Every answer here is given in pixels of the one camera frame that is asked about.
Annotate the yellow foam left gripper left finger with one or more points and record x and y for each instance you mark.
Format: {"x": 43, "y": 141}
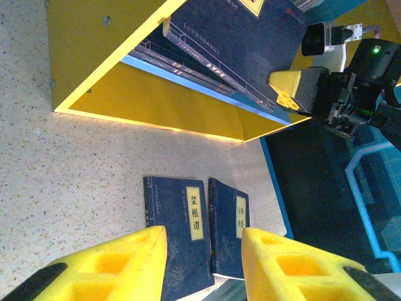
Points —
{"x": 125, "y": 269}

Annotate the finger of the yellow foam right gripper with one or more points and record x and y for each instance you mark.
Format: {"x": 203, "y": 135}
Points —
{"x": 307, "y": 87}

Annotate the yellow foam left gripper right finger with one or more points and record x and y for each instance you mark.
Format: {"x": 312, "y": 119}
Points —
{"x": 297, "y": 276}

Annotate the navy book Mengxi Bitan label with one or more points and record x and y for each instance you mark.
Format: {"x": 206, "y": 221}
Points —
{"x": 244, "y": 44}

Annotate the navy book Caigentan label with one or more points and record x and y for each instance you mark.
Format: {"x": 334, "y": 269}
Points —
{"x": 178, "y": 213}

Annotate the navy book Shijing label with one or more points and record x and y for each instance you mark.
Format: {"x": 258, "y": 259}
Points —
{"x": 224, "y": 219}

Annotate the navy book Tangshi label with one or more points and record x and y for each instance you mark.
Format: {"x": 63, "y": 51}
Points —
{"x": 188, "y": 61}

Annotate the navy book yellow label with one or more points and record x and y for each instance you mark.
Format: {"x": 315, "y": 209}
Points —
{"x": 163, "y": 65}

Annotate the yellow pink blue bookshelf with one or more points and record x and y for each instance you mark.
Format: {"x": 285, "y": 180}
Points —
{"x": 94, "y": 56}

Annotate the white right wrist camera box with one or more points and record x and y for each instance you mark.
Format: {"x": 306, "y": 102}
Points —
{"x": 314, "y": 39}

